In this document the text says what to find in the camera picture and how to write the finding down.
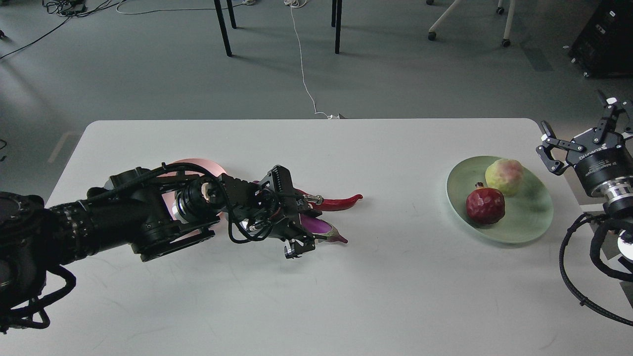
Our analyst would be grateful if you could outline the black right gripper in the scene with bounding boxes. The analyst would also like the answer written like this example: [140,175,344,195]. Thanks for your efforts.
[536,89,633,197]

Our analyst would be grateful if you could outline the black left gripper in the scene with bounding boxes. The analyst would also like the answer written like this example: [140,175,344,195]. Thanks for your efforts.
[219,165,325,259]

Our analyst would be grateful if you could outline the purple eggplant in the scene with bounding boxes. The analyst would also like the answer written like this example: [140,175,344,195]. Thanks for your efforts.
[297,214,348,244]

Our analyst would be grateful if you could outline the red chili pepper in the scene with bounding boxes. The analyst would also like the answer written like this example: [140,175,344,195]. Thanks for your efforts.
[295,189,363,212]

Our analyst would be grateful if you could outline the yellow-green peach fruit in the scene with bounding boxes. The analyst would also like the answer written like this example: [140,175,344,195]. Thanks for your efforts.
[485,158,524,196]

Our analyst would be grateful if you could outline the dark red pomegranate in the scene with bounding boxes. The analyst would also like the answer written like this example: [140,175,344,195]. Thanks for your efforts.
[465,182,505,225]

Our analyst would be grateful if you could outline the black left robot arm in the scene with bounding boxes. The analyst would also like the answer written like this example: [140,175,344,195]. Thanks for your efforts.
[0,163,331,333]

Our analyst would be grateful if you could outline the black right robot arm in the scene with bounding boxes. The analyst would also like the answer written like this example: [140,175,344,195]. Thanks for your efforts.
[536,90,633,326]

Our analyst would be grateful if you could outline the black equipment case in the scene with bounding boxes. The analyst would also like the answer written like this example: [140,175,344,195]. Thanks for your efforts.
[568,0,633,79]

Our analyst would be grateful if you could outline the light green plate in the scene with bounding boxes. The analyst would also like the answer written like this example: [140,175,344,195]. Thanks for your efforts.
[446,156,554,245]

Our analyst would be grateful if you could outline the pink plate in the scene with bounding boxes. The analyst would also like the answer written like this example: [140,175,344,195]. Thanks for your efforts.
[161,158,229,243]

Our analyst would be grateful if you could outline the white chair base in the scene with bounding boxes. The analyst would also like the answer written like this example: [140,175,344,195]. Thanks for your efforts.
[425,0,516,47]

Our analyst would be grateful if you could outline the black table legs right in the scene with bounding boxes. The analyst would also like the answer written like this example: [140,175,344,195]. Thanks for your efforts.
[331,0,342,54]

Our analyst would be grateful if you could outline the black table legs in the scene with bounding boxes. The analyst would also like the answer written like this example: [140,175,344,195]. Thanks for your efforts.
[213,0,237,58]
[331,0,342,54]

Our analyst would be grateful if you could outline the black table legs left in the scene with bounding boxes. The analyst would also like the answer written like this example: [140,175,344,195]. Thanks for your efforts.
[213,0,237,58]

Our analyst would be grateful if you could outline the white floor cable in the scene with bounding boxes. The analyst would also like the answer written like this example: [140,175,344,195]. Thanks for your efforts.
[283,0,342,119]

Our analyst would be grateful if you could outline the black floor cables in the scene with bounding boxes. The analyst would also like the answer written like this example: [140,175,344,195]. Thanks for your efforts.
[0,0,129,61]

